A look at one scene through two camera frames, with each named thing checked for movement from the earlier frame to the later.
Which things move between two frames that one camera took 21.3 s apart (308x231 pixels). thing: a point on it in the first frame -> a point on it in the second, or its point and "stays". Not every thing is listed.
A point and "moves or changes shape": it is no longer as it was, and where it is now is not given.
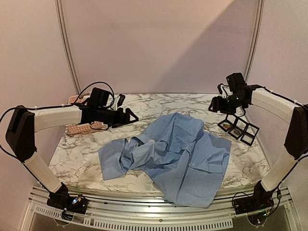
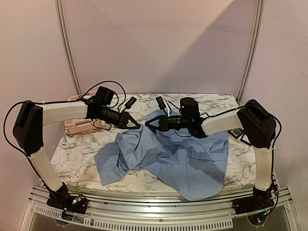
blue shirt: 188,165 moves or changes shape
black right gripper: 215,104 -> 160,123
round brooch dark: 237,131 stays
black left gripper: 121,121 -> 123,120
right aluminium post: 260,16 stays
